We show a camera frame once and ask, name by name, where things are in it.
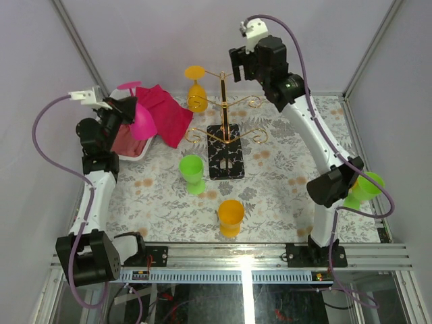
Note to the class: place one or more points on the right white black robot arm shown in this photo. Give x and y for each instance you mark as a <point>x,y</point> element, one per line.
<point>335,165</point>

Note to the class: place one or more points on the floral table mat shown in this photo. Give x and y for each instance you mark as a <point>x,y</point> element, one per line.
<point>151,196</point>

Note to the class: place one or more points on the green wine glass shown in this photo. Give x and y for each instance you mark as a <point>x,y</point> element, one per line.
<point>191,168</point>
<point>366,191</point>

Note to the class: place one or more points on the orange plastic wine glass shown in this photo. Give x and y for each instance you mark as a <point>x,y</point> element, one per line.
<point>197,97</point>

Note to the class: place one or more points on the magenta cloth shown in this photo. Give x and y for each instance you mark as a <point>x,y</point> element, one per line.
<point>170,118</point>

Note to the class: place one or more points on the orange wine glass front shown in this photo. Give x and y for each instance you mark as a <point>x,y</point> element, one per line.
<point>230,214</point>

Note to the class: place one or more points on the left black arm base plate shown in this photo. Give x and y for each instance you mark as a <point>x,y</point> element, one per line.
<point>151,256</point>

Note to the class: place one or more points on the pink cloth in basket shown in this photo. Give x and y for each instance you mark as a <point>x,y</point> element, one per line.
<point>125,144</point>

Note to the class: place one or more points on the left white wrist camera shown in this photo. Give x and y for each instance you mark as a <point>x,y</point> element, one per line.
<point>92,97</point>

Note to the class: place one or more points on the magenta plastic wine glass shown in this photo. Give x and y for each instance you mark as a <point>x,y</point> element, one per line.
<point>143,126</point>

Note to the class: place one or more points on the aluminium mounting rail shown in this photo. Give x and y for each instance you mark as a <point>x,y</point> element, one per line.
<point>272,256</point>

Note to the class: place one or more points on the green wine glass right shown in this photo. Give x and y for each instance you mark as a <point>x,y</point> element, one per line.
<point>366,191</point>

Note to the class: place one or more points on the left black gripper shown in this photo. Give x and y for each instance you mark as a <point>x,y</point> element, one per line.
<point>127,106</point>

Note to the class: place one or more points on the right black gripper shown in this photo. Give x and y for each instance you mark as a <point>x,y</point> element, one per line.
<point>239,57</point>

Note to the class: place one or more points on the white plastic basket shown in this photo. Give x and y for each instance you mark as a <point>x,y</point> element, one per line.
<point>144,151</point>

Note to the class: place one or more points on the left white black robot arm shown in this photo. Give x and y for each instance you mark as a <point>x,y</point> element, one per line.
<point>87,254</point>

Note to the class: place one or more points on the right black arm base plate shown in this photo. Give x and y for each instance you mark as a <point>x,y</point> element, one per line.
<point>312,256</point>

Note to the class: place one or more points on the green wine glass centre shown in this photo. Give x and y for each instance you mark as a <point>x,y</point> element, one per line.
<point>191,168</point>

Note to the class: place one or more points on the orange wine glass right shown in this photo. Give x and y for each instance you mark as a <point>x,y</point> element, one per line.
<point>354,188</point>

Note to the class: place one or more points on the gold wine glass rack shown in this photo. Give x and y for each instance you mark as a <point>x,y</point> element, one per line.
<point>224,149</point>

